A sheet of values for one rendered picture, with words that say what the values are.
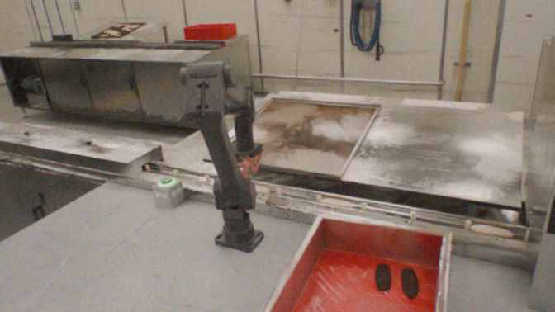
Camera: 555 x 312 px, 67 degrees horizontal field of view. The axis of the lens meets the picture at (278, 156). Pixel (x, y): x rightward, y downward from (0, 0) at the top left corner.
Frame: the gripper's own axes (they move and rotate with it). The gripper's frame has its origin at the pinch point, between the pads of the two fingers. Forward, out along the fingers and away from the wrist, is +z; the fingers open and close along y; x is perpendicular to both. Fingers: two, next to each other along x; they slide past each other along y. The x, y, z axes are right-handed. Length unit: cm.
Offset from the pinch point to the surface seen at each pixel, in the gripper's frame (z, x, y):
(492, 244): 6, 72, 6
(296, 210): 5.4, 20.3, 7.5
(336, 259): 9.5, 37.0, 20.6
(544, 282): 3, 81, 21
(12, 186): 22, -125, 6
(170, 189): 2.3, -21.2, 13.9
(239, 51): 12, -194, -312
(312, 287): 9.8, 35.2, 32.5
